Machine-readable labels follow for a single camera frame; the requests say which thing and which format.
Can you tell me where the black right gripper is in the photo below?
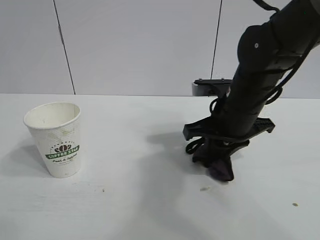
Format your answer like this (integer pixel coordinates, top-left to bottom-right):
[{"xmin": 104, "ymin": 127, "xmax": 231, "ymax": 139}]
[{"xmin": 183, "ymin": 74, "xmax": 283, "ymax": 166}]

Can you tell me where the purple black cloth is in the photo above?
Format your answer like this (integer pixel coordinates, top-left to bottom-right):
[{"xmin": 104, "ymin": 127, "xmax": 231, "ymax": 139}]
[{"xmin": 197, "ymin": 147, "xmax": 236, "ymax": 182}]

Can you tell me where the white paper coffee cup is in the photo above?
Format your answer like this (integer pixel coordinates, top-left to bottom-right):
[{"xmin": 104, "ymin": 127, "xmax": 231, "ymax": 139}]
[{"xmin": 23, "ymin": 101, "xmax": 82, "ymax": 179}]

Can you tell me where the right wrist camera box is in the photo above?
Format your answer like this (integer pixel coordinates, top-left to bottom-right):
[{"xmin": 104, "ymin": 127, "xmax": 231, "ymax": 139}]
[{"xmin": 191, "ymin": 79, "xmax": 233, "ymax": 97}]

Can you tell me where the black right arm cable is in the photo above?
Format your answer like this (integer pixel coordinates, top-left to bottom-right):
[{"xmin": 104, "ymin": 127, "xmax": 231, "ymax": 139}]
[{"xmin": 264, "ymin": 37, "xmax": 320, "ymax": 106}]

